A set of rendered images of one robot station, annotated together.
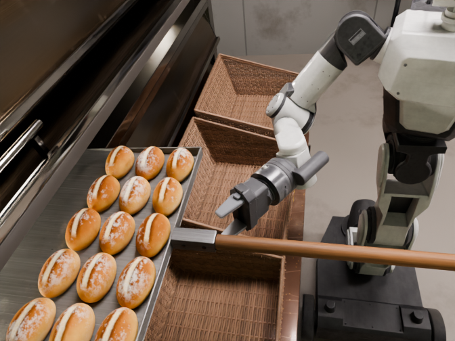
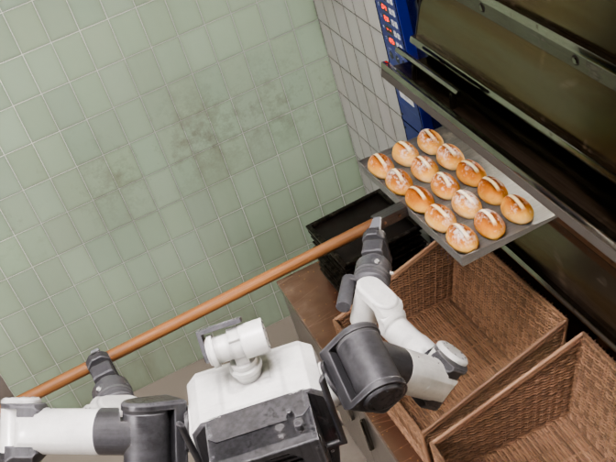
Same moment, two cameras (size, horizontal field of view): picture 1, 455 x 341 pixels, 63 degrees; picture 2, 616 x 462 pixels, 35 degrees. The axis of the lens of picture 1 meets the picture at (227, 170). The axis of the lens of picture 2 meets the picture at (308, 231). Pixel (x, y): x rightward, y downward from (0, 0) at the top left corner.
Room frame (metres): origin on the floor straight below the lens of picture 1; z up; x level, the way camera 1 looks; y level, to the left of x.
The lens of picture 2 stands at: (2.09, -1.04, 2.65)
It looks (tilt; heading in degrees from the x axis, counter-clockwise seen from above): 36 degrees down; 152
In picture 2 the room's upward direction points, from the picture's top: 18 degrees counter-clockwise
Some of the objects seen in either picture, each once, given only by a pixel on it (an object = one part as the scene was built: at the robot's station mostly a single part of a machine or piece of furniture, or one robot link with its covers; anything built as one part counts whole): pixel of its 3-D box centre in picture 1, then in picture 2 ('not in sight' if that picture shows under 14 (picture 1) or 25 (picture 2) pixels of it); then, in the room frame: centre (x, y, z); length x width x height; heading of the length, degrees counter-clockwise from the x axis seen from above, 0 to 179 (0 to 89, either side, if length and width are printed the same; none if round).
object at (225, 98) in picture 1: (254, 102); not in sight; (1.62, -0.18, 0.72); 0.56 x 0.49 x 0.28; 163
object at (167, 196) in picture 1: (166, 193); (439, 215); (0.57, 0.14, 1.21); 0.10 x 0.07 x 0.06; 167
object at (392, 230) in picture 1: (396, 198); not in sight; (0.82, -0.58, 0.78); 0.18 x 0.15 x 0.47; 75
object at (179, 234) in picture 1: (194, 239); (390, 215); (0.45, 0.08, 1.20); 0.09 x 0.04 x 0.03; 75
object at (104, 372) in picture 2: not in sight; (108, 386); (0.34, -0.72, 1.19); 0.12 x 0.10 x 0.13; 165
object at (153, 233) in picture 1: (152, 231); (418, 197); (0.47, 0.17, 1.21); 0.10 x 0.07 x 0.06; 165
